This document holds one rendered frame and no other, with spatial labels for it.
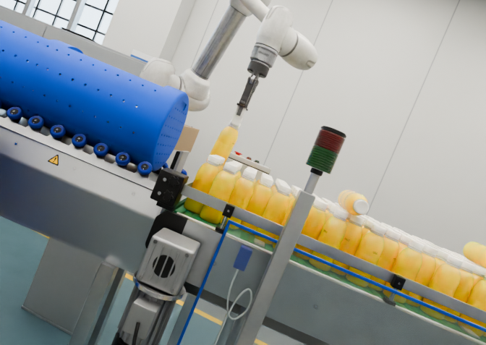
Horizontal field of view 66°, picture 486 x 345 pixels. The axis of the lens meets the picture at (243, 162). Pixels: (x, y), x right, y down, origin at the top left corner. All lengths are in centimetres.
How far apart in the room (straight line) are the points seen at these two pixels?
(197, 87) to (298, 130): 214
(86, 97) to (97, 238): 44
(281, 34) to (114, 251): 91
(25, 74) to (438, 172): 363
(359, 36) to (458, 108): 119
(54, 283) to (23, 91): 106
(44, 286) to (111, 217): 96
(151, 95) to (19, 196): 53
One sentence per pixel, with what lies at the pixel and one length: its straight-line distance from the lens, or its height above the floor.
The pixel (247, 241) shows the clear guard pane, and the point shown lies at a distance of 101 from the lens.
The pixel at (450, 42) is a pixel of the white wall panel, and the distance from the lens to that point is 437.
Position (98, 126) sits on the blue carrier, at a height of 103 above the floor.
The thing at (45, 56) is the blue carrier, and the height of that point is 116.
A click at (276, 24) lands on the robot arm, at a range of 138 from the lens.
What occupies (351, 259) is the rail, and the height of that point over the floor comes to 97.
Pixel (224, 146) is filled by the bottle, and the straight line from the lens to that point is 134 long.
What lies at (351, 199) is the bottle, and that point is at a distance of 114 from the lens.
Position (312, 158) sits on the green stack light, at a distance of 89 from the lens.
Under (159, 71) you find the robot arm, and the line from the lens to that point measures 192.
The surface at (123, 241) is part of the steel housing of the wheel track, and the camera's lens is 126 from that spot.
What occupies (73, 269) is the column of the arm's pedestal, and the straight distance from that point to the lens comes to 203.
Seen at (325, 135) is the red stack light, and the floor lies 124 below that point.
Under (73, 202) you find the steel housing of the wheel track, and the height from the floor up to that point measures 78.
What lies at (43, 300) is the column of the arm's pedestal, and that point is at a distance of 216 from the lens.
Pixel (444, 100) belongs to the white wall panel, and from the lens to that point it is 422.
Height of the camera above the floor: 114
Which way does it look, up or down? 2 degrees down
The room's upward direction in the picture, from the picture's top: 23 degrees clockwise
